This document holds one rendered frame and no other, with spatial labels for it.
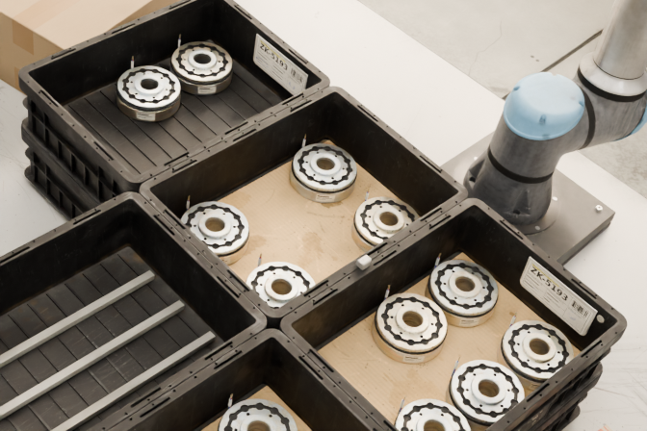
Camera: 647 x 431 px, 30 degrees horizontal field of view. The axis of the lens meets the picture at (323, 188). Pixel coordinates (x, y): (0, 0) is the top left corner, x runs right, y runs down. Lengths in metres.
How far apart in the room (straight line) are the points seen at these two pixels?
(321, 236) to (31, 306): 0.44
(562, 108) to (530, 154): 0.09
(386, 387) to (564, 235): 0.53
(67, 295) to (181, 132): 0.38
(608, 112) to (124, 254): 0.81
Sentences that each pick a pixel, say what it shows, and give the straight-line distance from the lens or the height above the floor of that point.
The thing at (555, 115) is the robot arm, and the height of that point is 0.97.
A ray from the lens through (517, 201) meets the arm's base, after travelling 2.02.
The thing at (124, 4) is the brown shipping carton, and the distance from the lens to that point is 2.15.
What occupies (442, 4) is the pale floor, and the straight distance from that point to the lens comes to 3.75.
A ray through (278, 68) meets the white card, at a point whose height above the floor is 0.89.
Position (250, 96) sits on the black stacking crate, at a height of 0.83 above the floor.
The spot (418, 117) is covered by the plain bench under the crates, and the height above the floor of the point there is 0.70.
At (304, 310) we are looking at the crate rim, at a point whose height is 0.93.
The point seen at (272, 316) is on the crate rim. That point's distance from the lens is 1.59.
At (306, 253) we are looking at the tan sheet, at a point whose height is 0.83.
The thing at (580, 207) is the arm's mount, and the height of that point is 0.74.
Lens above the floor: 2.18
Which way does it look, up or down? 45 degrees down
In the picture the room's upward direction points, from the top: 12 degrees clockwise
